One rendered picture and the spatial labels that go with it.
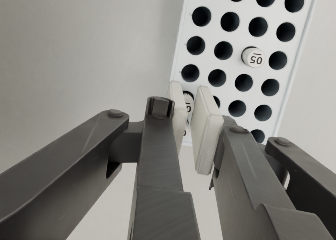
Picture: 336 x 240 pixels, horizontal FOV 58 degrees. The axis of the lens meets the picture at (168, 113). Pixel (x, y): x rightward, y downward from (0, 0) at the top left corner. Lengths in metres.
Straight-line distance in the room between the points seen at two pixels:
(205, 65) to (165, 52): 0.05
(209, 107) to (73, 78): 0.14
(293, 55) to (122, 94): 0.13
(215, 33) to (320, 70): 0.10
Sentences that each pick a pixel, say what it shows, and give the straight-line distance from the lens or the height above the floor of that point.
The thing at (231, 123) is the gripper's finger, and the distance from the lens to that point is 0.16.
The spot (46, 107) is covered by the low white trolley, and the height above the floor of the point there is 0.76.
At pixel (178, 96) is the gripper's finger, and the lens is 0.16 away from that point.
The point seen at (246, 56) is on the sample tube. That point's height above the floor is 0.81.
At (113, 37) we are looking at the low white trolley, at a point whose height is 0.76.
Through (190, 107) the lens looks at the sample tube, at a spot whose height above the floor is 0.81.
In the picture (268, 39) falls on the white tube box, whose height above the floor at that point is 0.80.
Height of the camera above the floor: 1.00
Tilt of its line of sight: 73 degrees down
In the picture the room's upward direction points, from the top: 178 degrees counter-clockwise
